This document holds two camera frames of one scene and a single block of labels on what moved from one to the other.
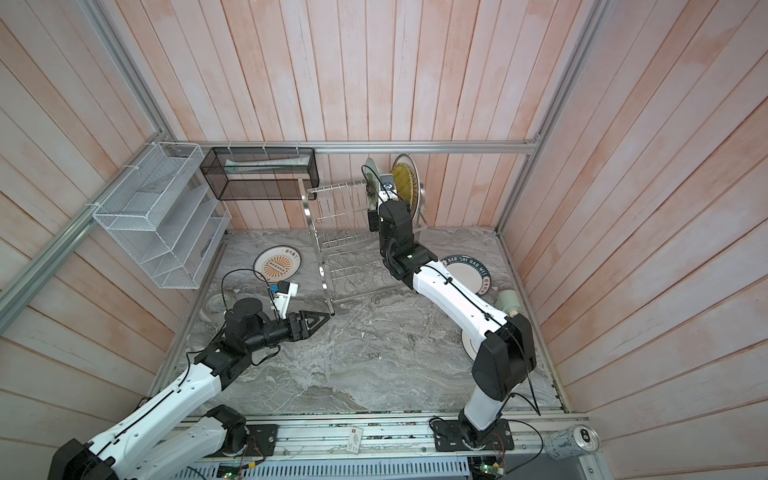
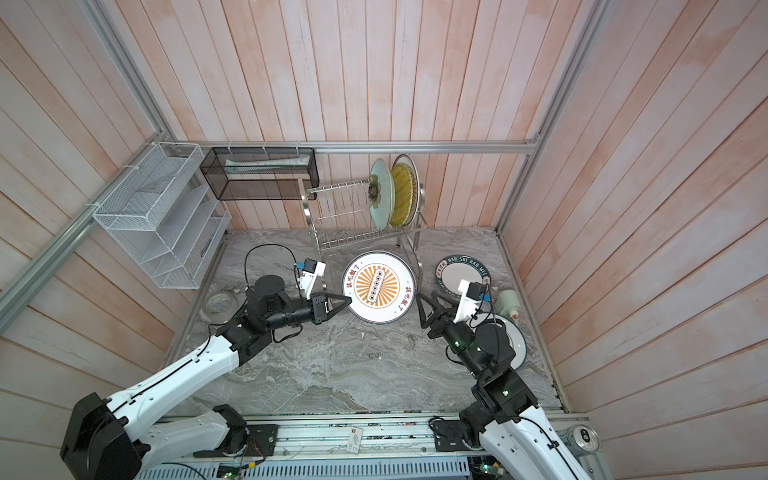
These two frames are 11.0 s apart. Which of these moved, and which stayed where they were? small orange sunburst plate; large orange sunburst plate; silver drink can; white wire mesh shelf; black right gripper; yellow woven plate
Moved: black right gripper; small orange sunburst plate
Stayed: white wire mesh shelf; yellow woven plate; silver drink can; large orange sunburst plate
